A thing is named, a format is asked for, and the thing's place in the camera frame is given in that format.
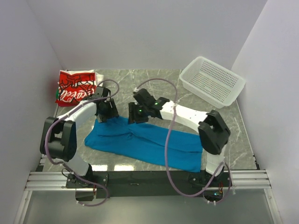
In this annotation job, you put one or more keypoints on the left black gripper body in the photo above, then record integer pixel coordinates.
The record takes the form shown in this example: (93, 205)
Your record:
(109, 111)

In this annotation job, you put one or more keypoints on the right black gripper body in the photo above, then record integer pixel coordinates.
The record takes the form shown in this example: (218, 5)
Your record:
(138, 113)

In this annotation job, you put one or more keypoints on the blue t shirt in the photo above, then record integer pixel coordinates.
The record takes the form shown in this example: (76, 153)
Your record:
(145, 142)

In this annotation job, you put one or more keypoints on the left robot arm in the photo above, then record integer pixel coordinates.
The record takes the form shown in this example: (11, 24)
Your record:
(59, 137)

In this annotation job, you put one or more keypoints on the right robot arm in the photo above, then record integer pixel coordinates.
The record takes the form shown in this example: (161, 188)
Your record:
(210, 126)

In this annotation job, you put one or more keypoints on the folded red Coca-Cola shirt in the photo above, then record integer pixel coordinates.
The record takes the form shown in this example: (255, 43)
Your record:
(74, 86)

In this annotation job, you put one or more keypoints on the white plastic basket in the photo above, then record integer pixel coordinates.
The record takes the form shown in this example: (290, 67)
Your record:
(213, 83)

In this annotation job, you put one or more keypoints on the black base bar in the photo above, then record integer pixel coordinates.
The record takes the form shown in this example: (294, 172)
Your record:
(149, 183)

